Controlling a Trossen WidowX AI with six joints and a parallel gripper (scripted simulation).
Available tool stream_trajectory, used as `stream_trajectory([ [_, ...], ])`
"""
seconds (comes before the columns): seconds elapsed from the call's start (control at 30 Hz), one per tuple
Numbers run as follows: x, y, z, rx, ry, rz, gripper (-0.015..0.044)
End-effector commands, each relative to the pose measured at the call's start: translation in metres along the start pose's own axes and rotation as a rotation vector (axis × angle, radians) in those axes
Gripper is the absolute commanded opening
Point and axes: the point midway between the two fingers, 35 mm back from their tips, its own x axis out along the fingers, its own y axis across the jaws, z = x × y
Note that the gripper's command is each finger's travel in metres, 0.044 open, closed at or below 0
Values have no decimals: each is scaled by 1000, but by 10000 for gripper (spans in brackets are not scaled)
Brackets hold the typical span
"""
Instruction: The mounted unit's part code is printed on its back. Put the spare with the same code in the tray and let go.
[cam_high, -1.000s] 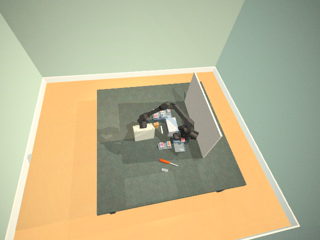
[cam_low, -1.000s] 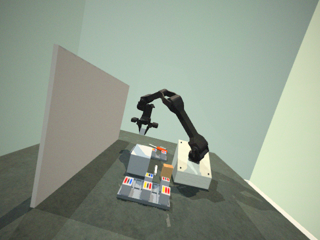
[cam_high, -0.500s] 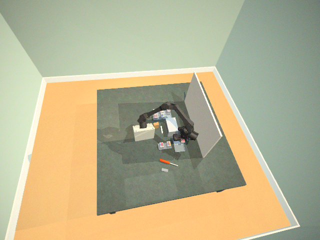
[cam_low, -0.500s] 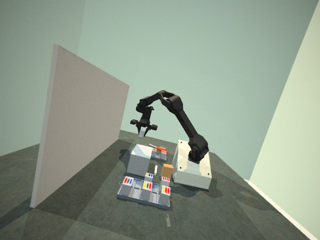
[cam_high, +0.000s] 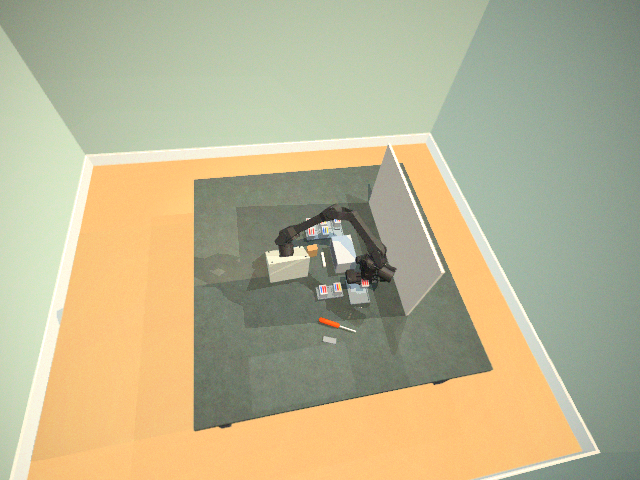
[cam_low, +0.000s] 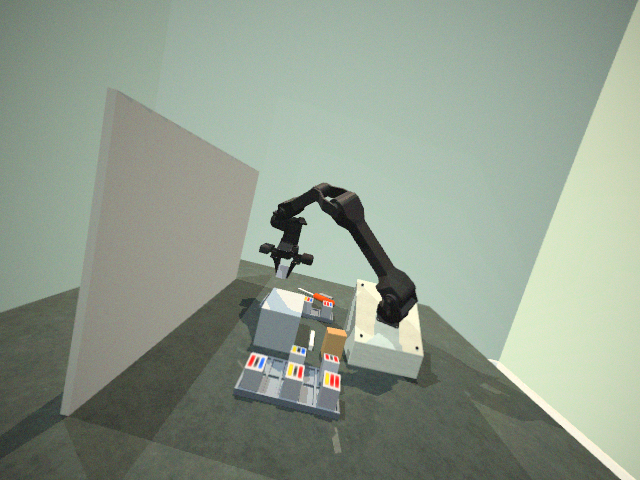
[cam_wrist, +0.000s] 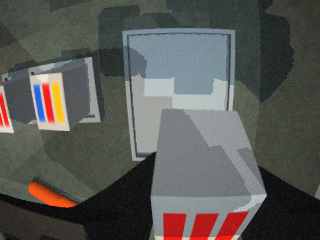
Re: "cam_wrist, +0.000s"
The large grey flat panel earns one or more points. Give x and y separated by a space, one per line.
318 193

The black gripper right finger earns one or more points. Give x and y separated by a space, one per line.
286 213

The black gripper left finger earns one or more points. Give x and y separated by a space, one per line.
123 211

